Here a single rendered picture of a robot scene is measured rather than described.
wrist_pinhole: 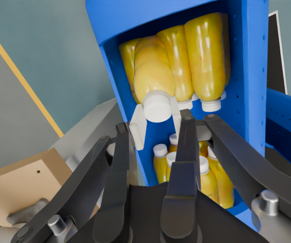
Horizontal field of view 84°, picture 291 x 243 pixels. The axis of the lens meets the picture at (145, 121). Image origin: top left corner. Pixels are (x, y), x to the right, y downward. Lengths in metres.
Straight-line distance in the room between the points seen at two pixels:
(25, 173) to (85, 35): 1.18
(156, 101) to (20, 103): 1.90
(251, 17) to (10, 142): 2.35
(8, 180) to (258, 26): 0.74
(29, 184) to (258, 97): 0.66
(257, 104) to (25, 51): 1.78
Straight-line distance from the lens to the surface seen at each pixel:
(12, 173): 0.69
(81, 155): 0.75
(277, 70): 1.55
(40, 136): 2.10
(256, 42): 0.27
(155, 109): 0.21
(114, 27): 0.24
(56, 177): 0.62
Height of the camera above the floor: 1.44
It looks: 66 degrees down
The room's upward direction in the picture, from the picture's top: 168 degrees counter-clockwise
